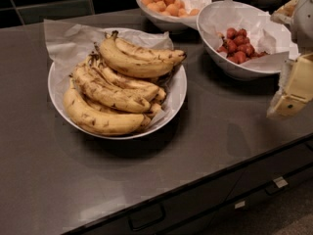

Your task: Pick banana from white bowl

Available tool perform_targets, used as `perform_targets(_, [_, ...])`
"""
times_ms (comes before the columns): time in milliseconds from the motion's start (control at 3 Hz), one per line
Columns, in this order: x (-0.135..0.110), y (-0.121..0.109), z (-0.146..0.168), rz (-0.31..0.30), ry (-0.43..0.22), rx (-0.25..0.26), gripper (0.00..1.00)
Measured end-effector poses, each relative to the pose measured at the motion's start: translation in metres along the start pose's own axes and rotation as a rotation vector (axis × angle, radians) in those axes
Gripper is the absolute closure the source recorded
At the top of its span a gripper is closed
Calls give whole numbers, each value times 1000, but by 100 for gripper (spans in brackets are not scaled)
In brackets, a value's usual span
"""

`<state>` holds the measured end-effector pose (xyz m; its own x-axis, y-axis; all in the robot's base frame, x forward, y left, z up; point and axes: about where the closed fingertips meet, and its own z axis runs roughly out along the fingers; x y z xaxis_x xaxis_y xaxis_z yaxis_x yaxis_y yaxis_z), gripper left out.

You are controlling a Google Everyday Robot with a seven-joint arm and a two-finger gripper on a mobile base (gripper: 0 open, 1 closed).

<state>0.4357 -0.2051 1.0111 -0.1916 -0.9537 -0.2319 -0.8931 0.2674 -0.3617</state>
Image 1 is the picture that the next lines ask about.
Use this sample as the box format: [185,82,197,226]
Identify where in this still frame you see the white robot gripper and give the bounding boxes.
[267,0,313,119]

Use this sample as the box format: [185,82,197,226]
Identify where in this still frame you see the ripe banana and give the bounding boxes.
[99,30,174,78]
[115,38,187,66]

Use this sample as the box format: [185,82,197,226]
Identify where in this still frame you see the white paper in strawberry bowl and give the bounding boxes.
[199,0,300,72]

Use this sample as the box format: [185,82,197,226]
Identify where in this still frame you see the white bowl with strawberries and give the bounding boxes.
[196,0,299,81]

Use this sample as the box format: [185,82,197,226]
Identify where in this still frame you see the white bowl with oranges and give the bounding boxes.
[136,0,212,31]

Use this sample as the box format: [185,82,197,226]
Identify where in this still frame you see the middle spotted banana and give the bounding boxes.
[87,52,166,104]

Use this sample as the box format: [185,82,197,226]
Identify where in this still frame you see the white bowl with bananas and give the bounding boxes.
[47,27,188,141]

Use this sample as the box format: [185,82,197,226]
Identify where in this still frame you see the large spotted banana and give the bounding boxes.
[72,65,151,114]

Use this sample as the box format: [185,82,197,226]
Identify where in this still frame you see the bottom front yellow banana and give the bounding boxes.
[63,79,151,136]

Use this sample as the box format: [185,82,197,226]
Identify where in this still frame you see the pile of red strawberries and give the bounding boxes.
[216,27,268,65]

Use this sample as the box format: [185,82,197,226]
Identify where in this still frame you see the silver drawer label tag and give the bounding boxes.
[273,177,289,189]

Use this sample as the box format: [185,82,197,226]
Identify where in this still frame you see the pile of small oranges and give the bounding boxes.
[141,0,200,18]

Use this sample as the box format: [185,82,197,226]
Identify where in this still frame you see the white drawer label sticker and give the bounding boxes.
[234,201,246,210]

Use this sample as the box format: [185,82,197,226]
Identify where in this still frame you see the white paper under bananas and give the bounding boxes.
[43,19,175,93]

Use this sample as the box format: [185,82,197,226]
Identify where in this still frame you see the black drawer handle right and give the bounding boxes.
[264,179,289,196]

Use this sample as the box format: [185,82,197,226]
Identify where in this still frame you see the black drawer handle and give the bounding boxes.
[264,179,289,196]
[127,204,166,232]

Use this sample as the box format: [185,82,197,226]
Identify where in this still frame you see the black drawer handle left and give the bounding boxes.
[127,204,166,232]

